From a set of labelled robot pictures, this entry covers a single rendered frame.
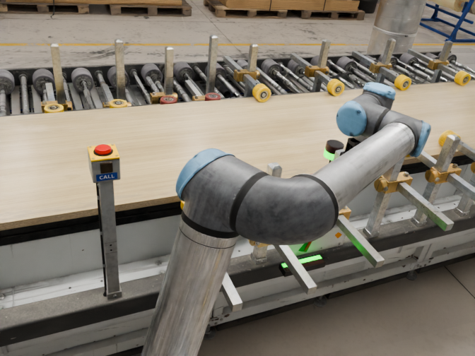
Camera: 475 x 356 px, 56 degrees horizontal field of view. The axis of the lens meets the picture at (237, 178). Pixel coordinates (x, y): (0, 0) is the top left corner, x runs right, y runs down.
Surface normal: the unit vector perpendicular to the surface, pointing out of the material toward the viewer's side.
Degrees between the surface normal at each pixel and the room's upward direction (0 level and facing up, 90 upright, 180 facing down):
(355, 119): 90
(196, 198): 73
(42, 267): 90
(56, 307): 0
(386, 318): 0
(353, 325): 0
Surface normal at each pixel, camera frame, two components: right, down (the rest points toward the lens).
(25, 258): 0.39, 0.55
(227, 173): -0.18, -0.58
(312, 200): 0.33, -0.36
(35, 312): 0.11, -0.83
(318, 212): 0.49, 0.01
